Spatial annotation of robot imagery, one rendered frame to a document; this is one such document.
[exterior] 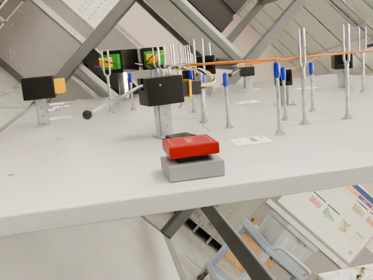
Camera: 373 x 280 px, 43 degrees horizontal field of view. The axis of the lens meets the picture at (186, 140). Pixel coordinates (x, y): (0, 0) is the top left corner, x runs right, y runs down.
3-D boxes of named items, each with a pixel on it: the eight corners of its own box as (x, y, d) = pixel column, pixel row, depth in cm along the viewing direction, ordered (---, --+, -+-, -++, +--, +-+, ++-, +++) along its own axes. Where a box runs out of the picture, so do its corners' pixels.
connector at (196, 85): (165, 95, 73) (164, 82, 72) (192, 93, 75) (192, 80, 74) (174, 96, 70) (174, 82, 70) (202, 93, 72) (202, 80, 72)
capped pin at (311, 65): (312, 111, 83) (310, 62, 82) (306, 111, 85) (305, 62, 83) (318, 110, 84) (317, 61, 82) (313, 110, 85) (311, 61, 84)
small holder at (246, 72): (226, 89, 145) (225, 68, 144) (251, 86, 147) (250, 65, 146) (230, 90, 141) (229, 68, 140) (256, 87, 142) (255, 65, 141)
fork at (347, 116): (356, 118, 73) (354, 23, 70) (345, 119, 72) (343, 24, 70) (349, 116, 75) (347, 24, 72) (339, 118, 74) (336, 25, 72)
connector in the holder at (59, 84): (56, 92, 99) (54, 78, 99) (66, 91, 100) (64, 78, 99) (55, 93, 95) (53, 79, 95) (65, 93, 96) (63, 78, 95)
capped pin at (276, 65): (272, 135, 66) (268, 55, 64) (278, 133, 67) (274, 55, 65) (282, 135, 65) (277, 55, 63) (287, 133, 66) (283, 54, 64)
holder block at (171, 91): (139, 105, 72) (136, 78, 71) (174, 100, 74) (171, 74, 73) (149, 106, 68) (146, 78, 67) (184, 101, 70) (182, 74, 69)
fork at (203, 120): (201, 123, 81) (194, 39, 79) (196, 122, 83) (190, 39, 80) (211, 121, 82) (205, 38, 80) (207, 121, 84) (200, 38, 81)
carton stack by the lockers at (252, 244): (222, 255, 810) (254, 218, 810) (219, 250, 842) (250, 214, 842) (259, 287, 818) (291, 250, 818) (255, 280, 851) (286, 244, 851)
